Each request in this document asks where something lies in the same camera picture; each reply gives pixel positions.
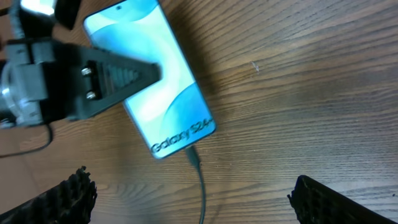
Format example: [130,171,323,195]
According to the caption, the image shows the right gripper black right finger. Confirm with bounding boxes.
[287,175,397,224]

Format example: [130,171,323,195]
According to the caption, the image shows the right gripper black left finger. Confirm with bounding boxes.
[1,166,98,224]

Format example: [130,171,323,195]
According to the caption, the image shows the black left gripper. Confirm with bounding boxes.
[1,38,160,128]

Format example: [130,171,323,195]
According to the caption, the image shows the Samsung Galaxy smartphone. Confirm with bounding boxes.
[83,0,216,159]

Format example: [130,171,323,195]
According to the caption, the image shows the black USB charging cable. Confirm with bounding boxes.
[185,145,208,224]

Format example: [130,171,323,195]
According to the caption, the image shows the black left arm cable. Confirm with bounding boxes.
[0,123,53,159]

